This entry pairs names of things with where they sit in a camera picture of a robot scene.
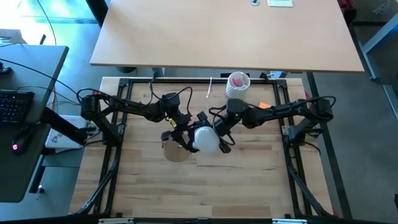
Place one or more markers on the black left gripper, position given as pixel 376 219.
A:
pixel 183 130

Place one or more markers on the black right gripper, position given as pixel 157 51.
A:
pixel 225 126

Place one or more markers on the white lightbulb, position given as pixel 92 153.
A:
pixel 206 140

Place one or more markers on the wooden-base lamp stand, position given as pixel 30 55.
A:
pixel 175 154

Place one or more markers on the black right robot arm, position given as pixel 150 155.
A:
pixel 280 110

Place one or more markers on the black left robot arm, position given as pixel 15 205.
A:
pixel 130 107

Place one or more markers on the yellow tape tag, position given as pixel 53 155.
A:
pixel 173 123

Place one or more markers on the white stick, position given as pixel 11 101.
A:
pixel 209 87

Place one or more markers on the white lattice pen cup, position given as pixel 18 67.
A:
pixel 237 90

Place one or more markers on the pink highlighter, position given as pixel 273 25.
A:
pixel 235 82

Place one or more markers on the orange sticky note pad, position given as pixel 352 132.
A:
pixel 264 105

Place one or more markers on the large light wooden desk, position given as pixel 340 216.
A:
pixel 217 37

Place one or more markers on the red clamp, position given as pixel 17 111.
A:
pixel 96 92
pixel 308 95

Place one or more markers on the black diagonal support bar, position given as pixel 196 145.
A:
pixel 62 124

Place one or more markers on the white rectangular desk plate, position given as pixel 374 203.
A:
pixel 280 2

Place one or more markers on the black computer mouse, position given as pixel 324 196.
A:
pixel 21 141

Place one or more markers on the grey side desk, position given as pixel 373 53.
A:
pixel 15 180

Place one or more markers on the black keyboard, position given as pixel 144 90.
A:
pixel 14 105

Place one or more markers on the small black desk gadget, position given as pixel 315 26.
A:
pixel 4 69

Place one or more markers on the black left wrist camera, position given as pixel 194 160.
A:
pixel 185 119

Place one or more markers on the black aluminium table frame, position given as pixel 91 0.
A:
pixel 180 81

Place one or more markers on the silver mounting bracket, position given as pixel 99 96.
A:
pixel 289 221
pixel 115 221

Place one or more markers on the black floor rail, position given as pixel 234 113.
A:
pixel 329 149

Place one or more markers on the grey steel table frame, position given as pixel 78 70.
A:
pixel 381 35

